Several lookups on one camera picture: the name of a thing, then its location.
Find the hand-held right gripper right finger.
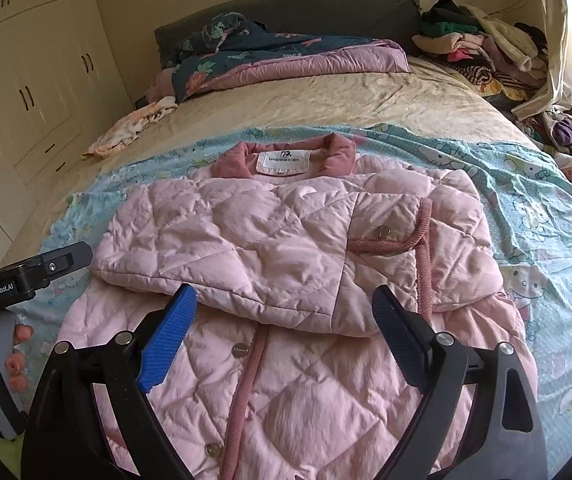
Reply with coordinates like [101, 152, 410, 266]
[371, 284, 549, 480]

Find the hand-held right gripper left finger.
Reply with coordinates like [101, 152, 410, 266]
[20, 282, 199, 480]

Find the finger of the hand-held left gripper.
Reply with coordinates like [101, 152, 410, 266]
[31, 241, 93, 288]

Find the pink quilted jacket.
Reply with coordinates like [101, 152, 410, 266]
[58, 132, 539, 480]

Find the basket of clothes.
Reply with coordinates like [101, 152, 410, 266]
[531, 110, 572, 186]

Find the pile of mixed clothes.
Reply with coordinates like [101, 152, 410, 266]
[411, 0, 552, 101]

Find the small peach floral cloth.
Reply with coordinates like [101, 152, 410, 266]
[82, 96, 179, 161]

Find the blue cartoon printed blanket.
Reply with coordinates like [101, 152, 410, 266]
[13, 122, 572, 476]

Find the pink pillow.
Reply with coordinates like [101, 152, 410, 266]
[147, 67, 179, 103]

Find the cream built-in wardrobe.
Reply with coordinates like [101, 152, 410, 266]
[0, 0, 137, 201]

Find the bed with beige sheet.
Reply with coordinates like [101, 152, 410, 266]
[0, 55, 572, 480]

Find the dark floral quilt pink lining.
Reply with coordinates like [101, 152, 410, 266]
[166, 15, 411, 103]

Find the dark grey headboard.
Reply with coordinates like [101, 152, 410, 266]
[153, 0, 422, 68]

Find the cream curtain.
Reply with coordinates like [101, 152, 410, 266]
[511, 0, 572, 121]

